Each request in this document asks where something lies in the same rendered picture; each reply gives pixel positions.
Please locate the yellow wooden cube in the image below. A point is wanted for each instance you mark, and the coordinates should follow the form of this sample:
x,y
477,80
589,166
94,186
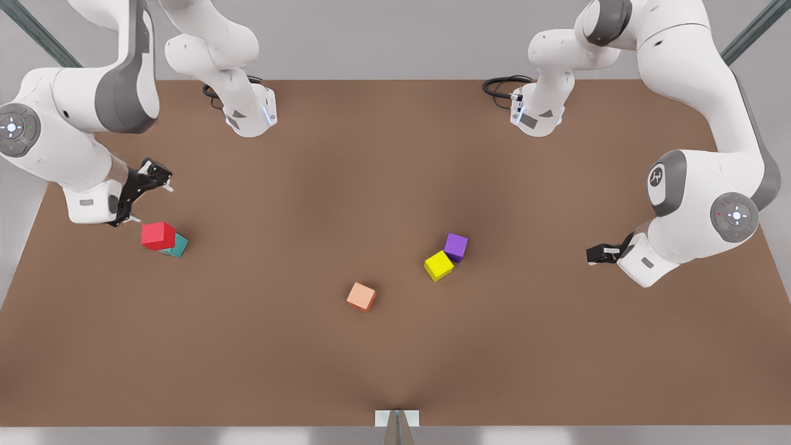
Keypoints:
x,y
439,266

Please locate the silver frame post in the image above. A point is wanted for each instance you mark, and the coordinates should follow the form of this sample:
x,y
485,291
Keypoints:
x,y
397,426
755,29
37,31

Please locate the peach wooden cube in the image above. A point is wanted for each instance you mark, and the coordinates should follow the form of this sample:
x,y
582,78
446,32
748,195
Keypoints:
x,y
361,297

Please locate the red wooden cube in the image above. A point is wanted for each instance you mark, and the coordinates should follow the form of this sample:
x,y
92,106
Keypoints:
x,y
157,235

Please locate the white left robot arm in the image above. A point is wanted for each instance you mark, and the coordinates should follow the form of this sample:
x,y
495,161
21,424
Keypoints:
x,y
692,198

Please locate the purple wooden cube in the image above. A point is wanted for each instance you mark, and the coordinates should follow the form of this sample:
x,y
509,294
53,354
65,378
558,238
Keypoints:
x,y
456,246

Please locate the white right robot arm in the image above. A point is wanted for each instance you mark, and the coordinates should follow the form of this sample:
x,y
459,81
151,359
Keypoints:
x,y
68,105

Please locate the teal wooden cube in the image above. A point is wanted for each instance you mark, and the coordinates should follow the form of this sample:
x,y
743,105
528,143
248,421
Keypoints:
x,y
178,247

